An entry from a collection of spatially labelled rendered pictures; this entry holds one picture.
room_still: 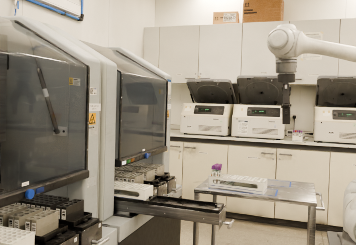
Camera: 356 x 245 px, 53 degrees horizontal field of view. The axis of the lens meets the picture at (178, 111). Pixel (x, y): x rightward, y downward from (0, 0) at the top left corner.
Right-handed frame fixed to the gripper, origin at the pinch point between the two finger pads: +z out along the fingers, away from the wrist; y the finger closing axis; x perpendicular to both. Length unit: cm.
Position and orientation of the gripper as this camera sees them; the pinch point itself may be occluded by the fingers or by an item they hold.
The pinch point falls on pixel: (286, 119)
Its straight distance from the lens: 162.8
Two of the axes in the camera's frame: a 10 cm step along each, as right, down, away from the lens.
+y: 3.2, -0.5, 9.5
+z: 0.2, 10.0, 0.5
